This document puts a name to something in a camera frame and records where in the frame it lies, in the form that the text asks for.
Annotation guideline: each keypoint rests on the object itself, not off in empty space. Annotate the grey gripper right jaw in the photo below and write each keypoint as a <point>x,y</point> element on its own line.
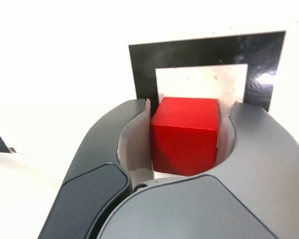
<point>251,186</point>

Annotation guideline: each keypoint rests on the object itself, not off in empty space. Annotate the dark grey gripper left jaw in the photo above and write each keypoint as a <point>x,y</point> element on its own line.
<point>94,174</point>

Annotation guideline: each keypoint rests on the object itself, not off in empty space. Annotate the red cube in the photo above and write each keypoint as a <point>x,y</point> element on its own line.
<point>184,144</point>

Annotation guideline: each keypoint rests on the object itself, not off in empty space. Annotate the black tape square outline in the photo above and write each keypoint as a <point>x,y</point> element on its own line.
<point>189,53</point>

